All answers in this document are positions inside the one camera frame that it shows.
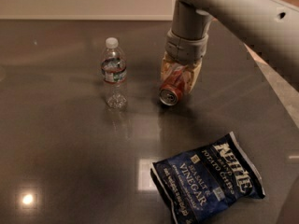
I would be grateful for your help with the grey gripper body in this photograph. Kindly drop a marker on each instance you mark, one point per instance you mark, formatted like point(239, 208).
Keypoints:
point(185, 49)

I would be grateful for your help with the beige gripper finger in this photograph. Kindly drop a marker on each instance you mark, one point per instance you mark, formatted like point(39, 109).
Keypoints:
point(190, 75)
point(168, 66)

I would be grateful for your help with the red coke can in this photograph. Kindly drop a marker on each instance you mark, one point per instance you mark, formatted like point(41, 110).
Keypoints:
point(172, 89)

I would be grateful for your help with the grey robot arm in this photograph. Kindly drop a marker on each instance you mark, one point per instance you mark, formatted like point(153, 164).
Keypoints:
point(269, 27)

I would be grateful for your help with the clear plastic water bottle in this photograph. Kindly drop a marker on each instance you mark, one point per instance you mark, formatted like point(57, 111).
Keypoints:
point(114, 72)

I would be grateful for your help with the blue kettle chips bag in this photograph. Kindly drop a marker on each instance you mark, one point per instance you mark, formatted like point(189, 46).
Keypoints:
point(202, 182)

